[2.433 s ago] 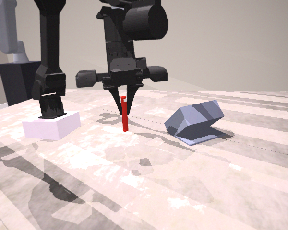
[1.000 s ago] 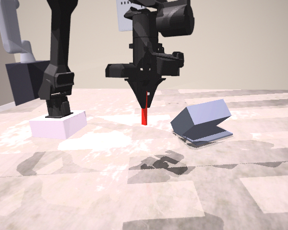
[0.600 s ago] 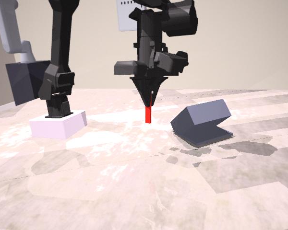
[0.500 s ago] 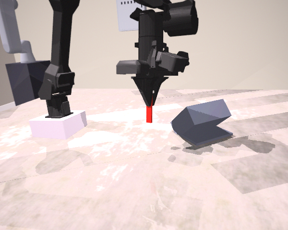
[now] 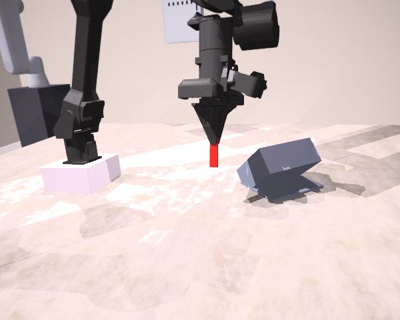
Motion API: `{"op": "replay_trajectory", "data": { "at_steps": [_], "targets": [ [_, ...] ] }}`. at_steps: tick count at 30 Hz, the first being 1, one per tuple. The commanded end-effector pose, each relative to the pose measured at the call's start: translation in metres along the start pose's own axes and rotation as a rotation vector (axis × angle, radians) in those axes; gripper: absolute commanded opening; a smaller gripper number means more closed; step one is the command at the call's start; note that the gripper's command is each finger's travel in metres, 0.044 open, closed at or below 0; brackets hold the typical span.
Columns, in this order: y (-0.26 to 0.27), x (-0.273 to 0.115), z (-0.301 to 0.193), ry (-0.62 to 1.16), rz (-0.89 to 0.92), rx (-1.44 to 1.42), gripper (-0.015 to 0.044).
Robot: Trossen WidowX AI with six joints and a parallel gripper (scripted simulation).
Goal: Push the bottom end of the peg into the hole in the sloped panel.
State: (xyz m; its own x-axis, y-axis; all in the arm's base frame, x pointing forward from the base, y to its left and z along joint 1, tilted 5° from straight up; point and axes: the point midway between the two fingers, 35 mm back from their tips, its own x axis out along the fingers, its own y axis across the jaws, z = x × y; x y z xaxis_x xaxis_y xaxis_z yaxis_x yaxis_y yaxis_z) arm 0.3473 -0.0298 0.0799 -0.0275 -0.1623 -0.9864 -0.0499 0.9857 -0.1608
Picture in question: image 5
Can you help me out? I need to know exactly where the red peg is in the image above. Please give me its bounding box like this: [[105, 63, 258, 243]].
[[209, 140, 218, 167]]

